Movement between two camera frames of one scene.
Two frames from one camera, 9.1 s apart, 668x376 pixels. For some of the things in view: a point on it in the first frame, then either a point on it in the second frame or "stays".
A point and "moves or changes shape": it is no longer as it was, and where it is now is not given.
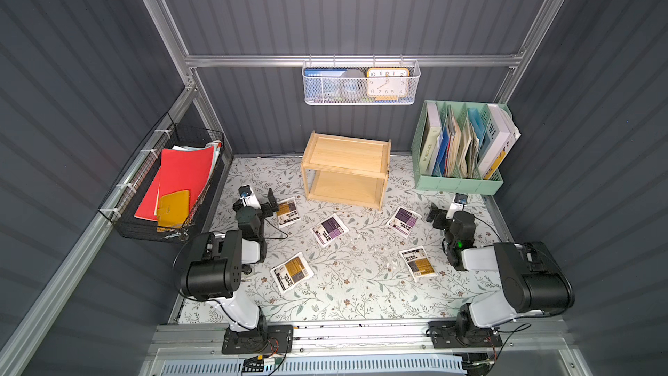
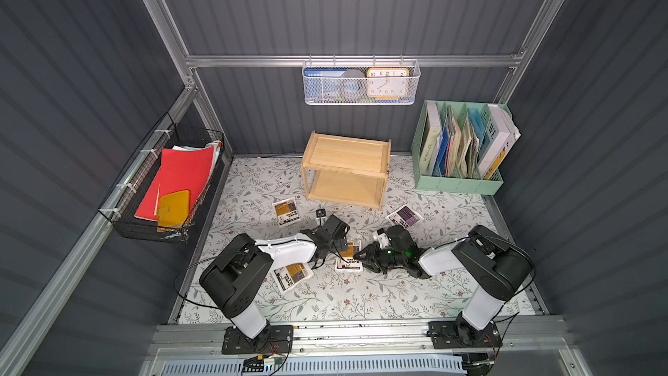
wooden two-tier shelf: x=345 y=169 stays
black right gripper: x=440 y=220 → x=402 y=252
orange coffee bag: x=418 y=263 moves or changes shape
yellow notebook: x=173 y=211 stays
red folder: x=181 y=169 stays
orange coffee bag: x=291 y=272 stays
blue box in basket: x=321 y=84 stays
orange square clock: x=388 y=83 stays
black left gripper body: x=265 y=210 → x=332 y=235
